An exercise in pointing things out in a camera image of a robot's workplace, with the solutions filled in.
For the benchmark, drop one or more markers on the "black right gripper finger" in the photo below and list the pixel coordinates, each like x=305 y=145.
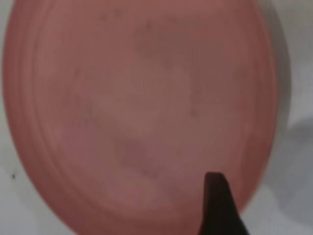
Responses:
x=217 y=208

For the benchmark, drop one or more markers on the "pink round plate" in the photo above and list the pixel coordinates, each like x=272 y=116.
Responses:
x=137 y=110

